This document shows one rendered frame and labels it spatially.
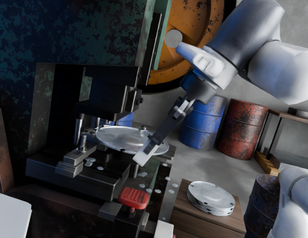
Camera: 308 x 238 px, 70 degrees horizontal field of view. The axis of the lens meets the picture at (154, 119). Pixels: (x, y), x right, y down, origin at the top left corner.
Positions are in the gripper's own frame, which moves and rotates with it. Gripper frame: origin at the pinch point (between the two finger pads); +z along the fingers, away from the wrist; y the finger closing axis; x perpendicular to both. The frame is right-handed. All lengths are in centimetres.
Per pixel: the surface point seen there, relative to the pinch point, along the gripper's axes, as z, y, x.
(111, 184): 19.8, 10.6, 1.7
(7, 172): 39, 9, 30
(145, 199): 9.7, -0.5, -7.1
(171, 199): 75, 131, -46
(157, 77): -8, 66, 18
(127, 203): 11.9, -2.9, -4.1
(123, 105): 2.8, 25.8, 16.0
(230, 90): -39, 365, -52
